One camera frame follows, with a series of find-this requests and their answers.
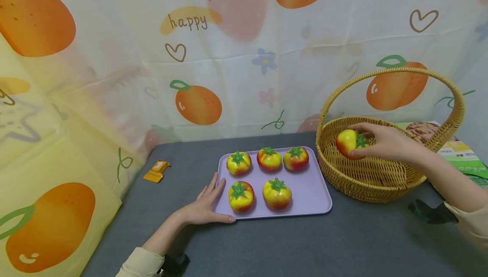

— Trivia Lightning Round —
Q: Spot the yellow red toy tomato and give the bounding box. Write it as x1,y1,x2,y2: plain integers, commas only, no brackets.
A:
256,147,282,172
226,151,252,176
282,146,310,172
262,178,293,211
228,181,255,213
335,129,371,160

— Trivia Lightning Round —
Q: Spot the woven wicker basket with handle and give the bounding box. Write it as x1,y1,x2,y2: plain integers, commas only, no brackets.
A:
316,67,466,204

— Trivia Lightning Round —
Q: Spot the person's left hand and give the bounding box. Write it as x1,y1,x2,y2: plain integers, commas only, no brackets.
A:
178,172,236,227

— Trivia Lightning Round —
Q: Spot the person's left forearm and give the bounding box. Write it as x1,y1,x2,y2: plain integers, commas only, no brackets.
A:
116,213,191,277

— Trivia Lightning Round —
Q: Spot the person's right forearm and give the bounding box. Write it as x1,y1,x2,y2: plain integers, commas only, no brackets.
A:
410,145,488,253

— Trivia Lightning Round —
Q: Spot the green food packet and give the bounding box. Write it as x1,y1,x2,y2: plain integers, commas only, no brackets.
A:
396,121,488,188

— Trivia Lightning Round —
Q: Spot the small orange snack packet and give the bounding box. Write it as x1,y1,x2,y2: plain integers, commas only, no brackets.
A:
143,160,172,183

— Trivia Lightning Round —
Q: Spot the person's right hand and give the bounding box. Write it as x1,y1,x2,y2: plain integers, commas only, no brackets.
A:
348,122,423,164

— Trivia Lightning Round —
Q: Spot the purple plastic tray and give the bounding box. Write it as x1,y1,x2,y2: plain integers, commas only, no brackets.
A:
212,146,333,221

